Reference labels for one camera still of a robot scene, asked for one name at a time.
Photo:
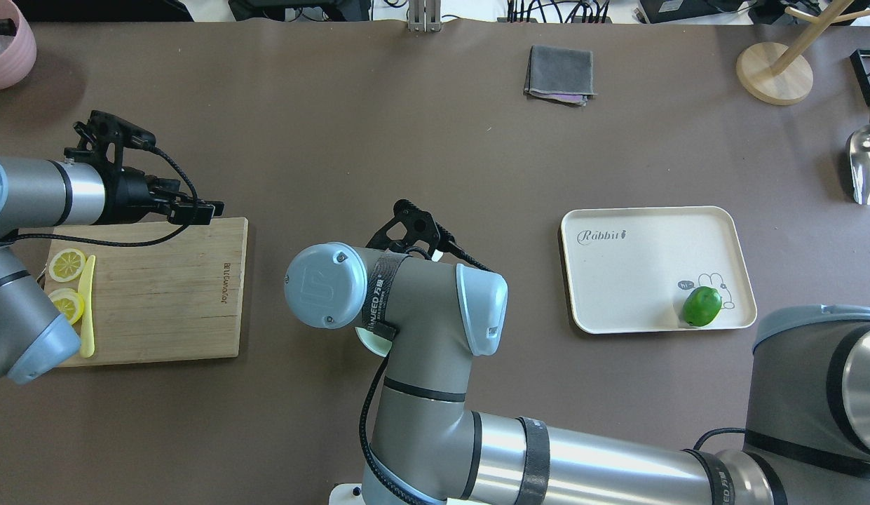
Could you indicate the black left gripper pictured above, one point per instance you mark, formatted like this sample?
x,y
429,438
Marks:
x,y
128,198

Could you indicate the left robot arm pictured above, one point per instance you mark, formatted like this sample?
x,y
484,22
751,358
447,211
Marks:
x,y
82,189

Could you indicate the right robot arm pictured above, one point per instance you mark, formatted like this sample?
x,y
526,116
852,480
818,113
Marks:
x,y
807,435

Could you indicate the pink bowl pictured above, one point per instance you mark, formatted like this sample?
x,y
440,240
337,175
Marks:
x,y
17,57

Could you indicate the light green bowl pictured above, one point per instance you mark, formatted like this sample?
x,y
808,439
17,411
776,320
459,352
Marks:
x,y
379,345

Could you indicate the wooden cutting board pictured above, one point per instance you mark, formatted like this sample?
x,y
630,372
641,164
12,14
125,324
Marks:
x,y
177,300

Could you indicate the yellow plastic knife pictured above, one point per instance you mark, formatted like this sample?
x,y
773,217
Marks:
x,y
85,289

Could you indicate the lower lemon slice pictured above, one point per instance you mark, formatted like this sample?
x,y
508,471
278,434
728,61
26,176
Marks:
x,y
67,265

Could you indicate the upper lemon slice stack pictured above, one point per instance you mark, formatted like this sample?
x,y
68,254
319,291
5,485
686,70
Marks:
x,y
70,303

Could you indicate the folded grey cloth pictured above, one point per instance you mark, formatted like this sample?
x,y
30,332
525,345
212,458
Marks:
x,y
564,75

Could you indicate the cream rabbit tray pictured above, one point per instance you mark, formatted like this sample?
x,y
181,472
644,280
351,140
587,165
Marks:
x,y
630,270

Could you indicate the green lime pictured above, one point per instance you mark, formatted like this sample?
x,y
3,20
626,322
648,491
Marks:
x,y
702,306

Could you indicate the wooden cup tree stand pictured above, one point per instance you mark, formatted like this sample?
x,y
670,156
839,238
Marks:
x,y
781,75

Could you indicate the mirror tray with glass rack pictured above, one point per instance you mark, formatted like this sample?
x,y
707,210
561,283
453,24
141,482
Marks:
x,y
860,62

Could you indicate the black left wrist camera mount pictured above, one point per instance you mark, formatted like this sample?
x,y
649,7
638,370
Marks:
x,y
103,138

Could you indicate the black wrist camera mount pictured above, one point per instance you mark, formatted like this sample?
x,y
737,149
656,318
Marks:
x,y
103,138
413,230

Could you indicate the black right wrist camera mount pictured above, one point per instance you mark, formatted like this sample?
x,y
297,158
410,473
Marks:
x,y
413,230

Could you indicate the aluminium frame post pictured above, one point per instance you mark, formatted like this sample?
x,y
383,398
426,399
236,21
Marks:
x,y
424,16

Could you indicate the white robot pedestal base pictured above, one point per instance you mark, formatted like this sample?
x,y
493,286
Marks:
x,y
346,494

